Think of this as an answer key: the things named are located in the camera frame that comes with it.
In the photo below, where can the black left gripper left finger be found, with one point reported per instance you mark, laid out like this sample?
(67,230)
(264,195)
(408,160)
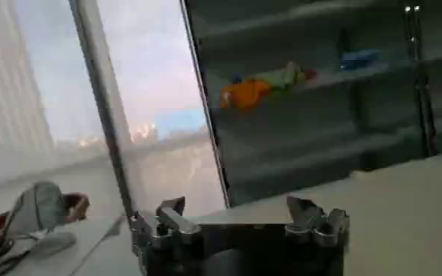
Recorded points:
(175,223)

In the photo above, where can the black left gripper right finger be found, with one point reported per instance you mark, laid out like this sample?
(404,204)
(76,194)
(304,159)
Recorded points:
(310,221)

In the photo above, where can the brown wooden chair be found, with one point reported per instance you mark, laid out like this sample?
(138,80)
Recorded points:
(78,204)

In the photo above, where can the grey metal shelf rack with clothes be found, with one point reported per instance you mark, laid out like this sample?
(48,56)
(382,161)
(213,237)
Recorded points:
(299,112)

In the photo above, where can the grey backpack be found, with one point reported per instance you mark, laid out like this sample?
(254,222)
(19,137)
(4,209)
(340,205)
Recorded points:
(36,208)

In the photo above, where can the dark window frame post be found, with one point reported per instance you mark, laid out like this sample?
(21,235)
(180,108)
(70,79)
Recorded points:
(102,93)

